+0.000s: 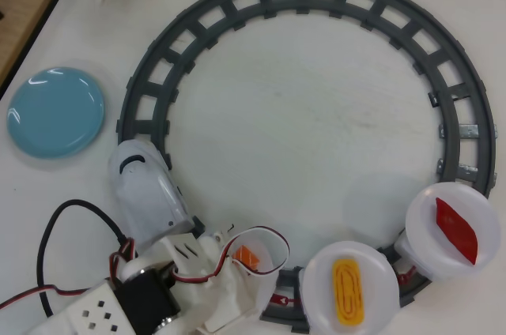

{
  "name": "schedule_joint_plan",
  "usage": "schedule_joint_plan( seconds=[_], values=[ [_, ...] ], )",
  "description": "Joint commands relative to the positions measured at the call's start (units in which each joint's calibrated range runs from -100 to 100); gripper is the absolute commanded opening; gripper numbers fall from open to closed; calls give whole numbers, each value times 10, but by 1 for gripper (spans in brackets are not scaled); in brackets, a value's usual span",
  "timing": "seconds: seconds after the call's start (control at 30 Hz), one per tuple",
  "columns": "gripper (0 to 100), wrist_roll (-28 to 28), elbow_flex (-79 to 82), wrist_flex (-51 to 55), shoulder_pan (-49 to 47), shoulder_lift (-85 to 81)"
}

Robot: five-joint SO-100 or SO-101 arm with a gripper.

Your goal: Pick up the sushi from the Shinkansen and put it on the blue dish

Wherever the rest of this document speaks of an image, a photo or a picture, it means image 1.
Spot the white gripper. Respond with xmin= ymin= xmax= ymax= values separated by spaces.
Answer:
xmin=157 ymin=224 xmax=274 ymax=332

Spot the orange salmon sushi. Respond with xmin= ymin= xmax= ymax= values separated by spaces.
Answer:
xmin=232 ymin=246 xmax=261 ymax=273

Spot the white Shinkansen toy locomotive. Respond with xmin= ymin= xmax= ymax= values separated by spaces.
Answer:
xmin=108 ymin=139 xmax=197 ymax=249

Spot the yellow egg sushi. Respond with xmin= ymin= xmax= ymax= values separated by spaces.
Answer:
xmin=331 ymin=258 xmax=365 ymax=326

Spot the blue round dish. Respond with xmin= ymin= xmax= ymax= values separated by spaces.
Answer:
xmin=6 ymin=66 xmax=106 ymax=161

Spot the red tuna sushi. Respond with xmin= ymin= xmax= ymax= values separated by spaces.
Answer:
xmin=434 ymin=197 xmax=479 ymax=265

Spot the silver tape strip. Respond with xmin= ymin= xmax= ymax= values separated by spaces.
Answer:
xmin=458 ymin=123 xmax=480 ymax=139
xmin=456 ymin=164 xmax=478 ymax=180

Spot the red black wire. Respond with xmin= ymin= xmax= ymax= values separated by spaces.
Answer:
xmin=0 ymin=285 xmax=91 ymax=311

